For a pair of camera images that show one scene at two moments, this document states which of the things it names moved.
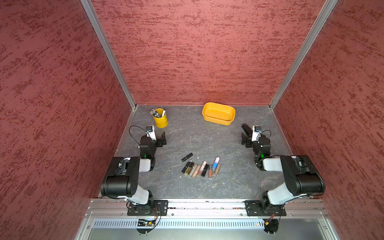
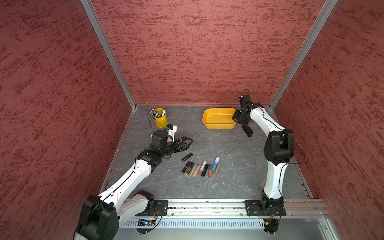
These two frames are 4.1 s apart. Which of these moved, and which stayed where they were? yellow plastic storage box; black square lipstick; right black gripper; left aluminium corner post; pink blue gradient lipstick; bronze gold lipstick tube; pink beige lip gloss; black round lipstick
Moved: right black gripper; yellow plastic storage box
Stayed: pink blue gradient lipstick; bronze gold lipstick tube; black round lipstick; black square lipstick; pink beige lip gloss; left aluminium corner post
